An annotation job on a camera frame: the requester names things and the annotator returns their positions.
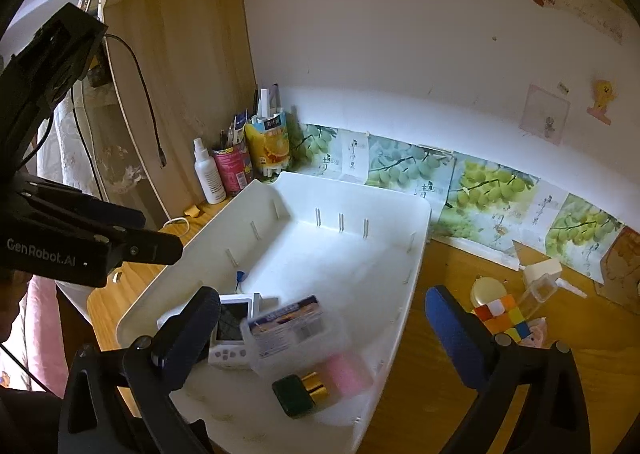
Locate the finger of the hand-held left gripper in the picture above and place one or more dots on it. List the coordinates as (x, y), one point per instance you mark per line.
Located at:
(150, 248)
(90, 209)

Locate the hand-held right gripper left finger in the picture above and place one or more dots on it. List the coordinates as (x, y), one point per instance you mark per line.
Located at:
(200, 319)

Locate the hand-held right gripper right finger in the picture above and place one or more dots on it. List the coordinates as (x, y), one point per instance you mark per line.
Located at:
(457, 339)

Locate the white handheld game console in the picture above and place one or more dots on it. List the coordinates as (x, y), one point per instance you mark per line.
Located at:
(231, 329)

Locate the multicolour puzzle cube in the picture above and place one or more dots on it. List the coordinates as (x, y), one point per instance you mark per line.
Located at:
(502, 319)

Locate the round gold tin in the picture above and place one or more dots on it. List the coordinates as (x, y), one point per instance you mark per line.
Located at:
(487, 291)

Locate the pink pig tape dispenser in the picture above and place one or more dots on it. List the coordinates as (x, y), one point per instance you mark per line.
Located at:
(536, 334)

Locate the clear labelled plastic box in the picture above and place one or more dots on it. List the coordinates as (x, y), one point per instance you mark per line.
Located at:
(295, 334)

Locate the clear bottle with beige cap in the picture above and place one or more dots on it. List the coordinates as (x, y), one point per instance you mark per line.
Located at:
(542, 284)

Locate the pink eraser pack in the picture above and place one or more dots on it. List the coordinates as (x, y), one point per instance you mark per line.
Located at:
(350, 376)

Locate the dark green gold case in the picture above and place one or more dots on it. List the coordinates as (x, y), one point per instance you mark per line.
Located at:
(295, 396)

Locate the white plastic tray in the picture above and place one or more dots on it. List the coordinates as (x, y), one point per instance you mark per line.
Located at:
(340, 259)

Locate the white lace curtain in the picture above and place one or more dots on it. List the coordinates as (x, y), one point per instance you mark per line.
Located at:
(120, 163)

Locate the small yellow plug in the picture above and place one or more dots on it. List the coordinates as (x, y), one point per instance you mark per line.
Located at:
(192, 212)

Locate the pink bedding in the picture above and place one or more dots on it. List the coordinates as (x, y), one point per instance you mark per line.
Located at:
(42, 324)

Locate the red can pen holder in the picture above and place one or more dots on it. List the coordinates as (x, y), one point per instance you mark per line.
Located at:
(232, 171)

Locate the white paper strip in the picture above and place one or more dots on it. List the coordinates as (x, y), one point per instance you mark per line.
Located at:
(574, 289)

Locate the grape print paper sheet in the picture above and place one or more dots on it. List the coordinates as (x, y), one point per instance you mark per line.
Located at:
(487, 194)
(405, 166)
(580, 229)
(320, 148)

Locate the brown cardboard picture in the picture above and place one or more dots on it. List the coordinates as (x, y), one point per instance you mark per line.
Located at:
(622, 264)

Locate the wooden desk hutch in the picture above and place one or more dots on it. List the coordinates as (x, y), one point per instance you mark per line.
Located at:
(200, 58)

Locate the white tubes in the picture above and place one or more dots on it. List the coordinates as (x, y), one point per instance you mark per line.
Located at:
(266, 101)

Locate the clear square figure sticker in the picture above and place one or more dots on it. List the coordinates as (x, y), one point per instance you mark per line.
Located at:
(542, 113)

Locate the small metal clip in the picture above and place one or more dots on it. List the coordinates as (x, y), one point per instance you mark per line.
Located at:
(563, 87)

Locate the yellow figure clip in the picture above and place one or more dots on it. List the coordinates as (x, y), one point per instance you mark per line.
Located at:
(604, 96)

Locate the yellow black wall adapter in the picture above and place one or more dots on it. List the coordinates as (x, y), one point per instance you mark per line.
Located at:
(97, 73)

